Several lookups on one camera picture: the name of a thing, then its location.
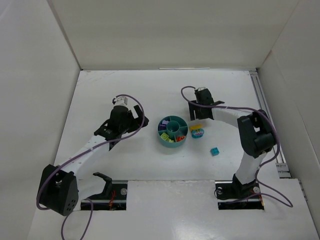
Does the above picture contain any yellow lego piece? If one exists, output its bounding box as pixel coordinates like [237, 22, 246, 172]
[189, 124, 202, 132]

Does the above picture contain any blue printed oval lego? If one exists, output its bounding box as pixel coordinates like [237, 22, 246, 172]
[191, 128, 205, 139]

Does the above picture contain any dark purple lego brick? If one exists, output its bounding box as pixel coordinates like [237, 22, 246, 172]
[158, 124, 167, 131]

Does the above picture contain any lime green lego brick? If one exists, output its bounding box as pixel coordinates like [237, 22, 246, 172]
[160, 132, 169, 141]

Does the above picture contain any orange round lego piece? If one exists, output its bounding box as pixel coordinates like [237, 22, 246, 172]
[176, 136, 183, 142]

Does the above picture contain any teal small lego brick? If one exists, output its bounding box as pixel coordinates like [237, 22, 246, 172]
[210, 147, 220, 156]

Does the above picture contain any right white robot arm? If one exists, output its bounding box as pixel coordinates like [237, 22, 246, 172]
[187, 86, 279, 185]

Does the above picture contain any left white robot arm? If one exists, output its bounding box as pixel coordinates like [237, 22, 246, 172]
[36, 103, 149, 216]

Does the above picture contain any teal round divided container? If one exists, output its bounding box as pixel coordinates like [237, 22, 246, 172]
[157, 115, 188, 148]

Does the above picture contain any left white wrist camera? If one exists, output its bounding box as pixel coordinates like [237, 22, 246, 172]
[112, 96, 128, 107]

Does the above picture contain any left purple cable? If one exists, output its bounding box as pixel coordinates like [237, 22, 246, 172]
[36, 94, 146, 240]

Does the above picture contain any purple cable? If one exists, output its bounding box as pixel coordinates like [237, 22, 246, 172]
[36, 94, 146, 240]
[180, 86, 294, 208]

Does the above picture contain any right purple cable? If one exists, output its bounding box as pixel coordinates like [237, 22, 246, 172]
[180, 86, 294, 208]

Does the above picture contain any aluminium rail right edge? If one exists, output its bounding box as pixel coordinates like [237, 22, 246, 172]
[249, 70, 292, 178]

